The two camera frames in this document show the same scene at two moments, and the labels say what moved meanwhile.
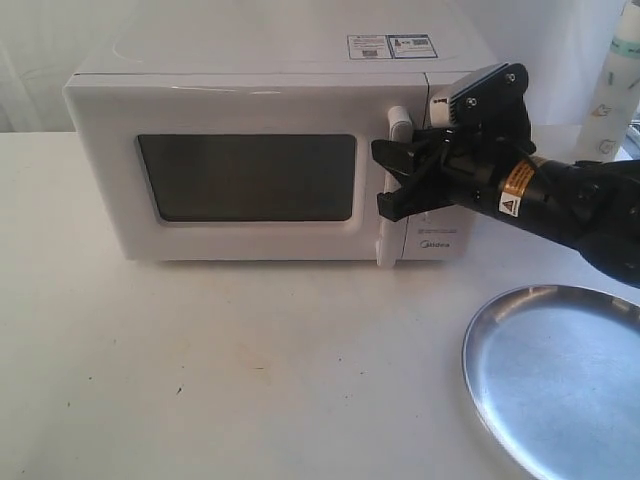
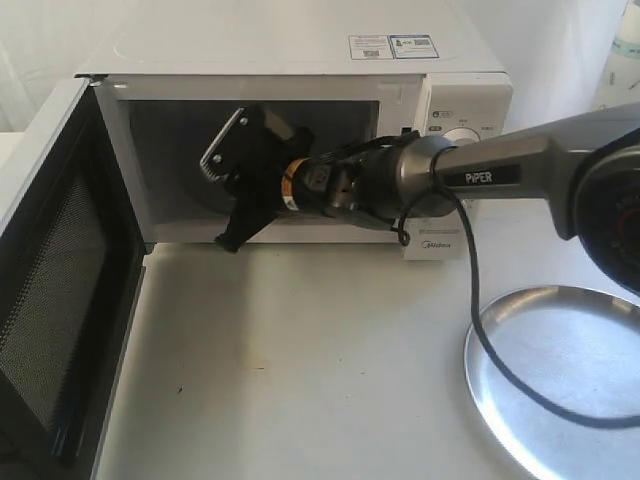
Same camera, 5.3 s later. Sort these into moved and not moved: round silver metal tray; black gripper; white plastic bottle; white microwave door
Moved: black gripper; white microwave door
Not moved: round silver metal tray; white plastic bottle
